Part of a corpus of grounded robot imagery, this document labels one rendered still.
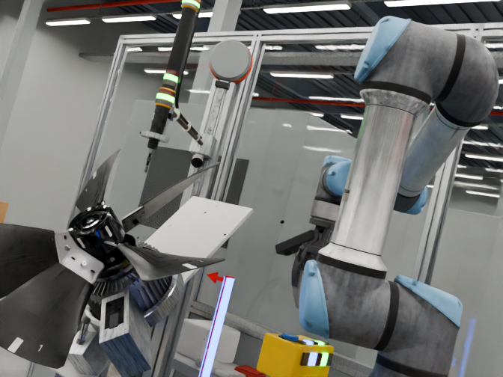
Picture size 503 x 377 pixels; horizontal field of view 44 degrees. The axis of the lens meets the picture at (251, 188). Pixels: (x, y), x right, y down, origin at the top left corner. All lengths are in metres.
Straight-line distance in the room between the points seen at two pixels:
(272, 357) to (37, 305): 0.55
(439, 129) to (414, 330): 0.37
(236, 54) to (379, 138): 1.33
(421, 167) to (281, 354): 0.53
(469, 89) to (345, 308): 0.40
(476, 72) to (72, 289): 0.99
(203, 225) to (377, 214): 0.94
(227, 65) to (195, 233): 0.70
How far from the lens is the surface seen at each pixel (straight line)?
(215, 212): 1.90
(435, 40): 1.05
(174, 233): 1.90
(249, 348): 2.15
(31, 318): 1.49
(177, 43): 1.58
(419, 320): 1.03
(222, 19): 8.11
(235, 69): 2.27
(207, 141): 2.11
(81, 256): 1.57
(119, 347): 1.48
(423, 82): 1.03
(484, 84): 1.08
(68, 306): 1.51
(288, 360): 1.45
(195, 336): 2.02
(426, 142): 1.21
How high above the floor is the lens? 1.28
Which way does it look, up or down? 4 degrees up
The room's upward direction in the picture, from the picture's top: 14 degrees clockwise
